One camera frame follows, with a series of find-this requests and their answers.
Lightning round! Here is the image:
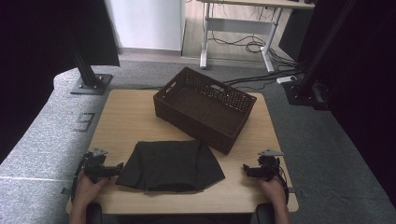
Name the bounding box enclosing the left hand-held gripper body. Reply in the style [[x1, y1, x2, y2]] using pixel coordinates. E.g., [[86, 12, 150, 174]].
[[81, 147, 110, 185]]

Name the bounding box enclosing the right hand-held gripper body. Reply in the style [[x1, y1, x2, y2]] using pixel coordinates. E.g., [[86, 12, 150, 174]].
[[253, 148, 285, 182]]

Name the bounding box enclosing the dark cloth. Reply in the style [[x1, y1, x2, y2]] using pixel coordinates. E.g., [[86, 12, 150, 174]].
[[115, 139, 226, 192]]

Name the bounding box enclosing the brown woven basket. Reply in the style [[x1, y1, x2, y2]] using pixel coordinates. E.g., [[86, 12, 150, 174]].
[[152, 66, 258, 156]]

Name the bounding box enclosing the person's right hand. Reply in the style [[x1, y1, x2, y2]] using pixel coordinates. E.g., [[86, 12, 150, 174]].
[[258, 175, 290, 207]]

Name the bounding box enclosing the person's left hand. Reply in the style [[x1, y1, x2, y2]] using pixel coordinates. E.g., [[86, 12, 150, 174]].
[[74, 170, 110, 209]]

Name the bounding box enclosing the black chair armrest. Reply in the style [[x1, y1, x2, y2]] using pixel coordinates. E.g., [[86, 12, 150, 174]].
[[86, 202, 104, 224], [255, 203, 276, 224]]

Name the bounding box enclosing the black metal stand with base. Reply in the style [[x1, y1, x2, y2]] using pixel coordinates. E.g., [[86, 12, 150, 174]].
[[281, 0, 358, 111], [65, 27, 114, 96]]

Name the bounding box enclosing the white power strip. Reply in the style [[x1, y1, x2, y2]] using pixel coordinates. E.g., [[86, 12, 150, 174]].
[[276, 75, 299, 85]]

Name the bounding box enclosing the black curtain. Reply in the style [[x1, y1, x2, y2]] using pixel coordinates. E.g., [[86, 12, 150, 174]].
[[0, 0, 121, 163], [277, 0, 396, 210]]

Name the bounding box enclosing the white cabinet panel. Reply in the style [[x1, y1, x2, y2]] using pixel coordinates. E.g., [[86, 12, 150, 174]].
[[104, 0, 187, 52]]

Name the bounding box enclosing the black cables to power strip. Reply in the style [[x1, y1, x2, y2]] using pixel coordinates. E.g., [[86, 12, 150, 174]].
[[221, 68, 304, 91]]

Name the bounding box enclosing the black cable bundle on floor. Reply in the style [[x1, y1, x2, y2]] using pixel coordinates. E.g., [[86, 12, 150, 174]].
[[207, 29, 297, 66]]

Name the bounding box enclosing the white desk frame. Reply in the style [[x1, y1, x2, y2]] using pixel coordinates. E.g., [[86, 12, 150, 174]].
[[196, 0, 316, 74]]

